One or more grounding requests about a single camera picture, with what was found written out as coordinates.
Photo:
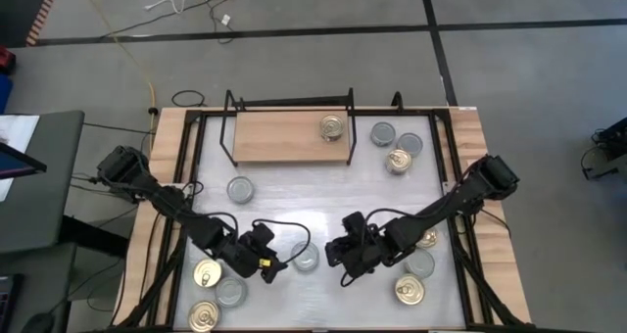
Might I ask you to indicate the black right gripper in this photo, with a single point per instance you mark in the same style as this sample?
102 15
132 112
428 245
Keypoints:
365 254

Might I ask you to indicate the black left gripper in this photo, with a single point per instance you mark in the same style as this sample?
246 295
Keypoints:
252 262

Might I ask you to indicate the silver lid green label can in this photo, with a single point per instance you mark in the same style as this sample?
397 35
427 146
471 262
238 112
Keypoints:
304 255
240 189
382 133
230 292
409 144
422 265

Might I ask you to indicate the gold lid blue label can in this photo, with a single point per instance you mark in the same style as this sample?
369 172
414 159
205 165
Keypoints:
206 274
409 289
332 127
204 316
431 237
398 161

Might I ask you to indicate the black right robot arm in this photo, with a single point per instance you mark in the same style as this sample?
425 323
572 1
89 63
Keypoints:
455 201

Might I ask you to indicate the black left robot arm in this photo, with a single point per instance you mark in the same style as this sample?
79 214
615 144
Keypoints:
171 203

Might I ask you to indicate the black desk base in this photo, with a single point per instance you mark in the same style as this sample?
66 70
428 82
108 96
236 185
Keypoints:
93 235

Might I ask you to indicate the white label sticker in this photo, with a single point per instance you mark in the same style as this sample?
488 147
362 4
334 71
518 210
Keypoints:
467 109

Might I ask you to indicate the grey desk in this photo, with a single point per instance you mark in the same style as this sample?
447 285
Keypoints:
44 201

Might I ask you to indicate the white plug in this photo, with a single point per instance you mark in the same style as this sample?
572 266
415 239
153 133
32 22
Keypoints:
226 19

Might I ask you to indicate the dark keyboard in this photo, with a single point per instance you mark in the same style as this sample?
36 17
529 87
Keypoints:
7 299

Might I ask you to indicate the dark desk monitor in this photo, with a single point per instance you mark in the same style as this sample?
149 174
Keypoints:
12 162

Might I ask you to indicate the white paper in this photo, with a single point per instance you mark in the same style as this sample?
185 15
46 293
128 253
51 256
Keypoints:
19 129

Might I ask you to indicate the blue object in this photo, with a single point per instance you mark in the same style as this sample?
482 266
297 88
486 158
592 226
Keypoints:
4 93

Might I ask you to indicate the red object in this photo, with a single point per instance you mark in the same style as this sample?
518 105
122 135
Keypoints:
6 59

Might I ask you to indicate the dark mat striped edge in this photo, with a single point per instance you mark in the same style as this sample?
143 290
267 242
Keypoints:
19 10

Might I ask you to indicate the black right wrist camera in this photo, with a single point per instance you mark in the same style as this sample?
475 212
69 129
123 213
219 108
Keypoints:
353 225

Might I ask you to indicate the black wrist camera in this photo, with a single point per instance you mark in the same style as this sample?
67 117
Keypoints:
262 235
353 225

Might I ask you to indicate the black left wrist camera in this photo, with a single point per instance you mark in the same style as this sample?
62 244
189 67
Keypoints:
262 235

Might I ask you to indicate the wooden shelf black metal frame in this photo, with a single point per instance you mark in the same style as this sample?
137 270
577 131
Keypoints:
284 142

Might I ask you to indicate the black metal table frame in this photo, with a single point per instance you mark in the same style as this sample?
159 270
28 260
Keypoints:
416 112

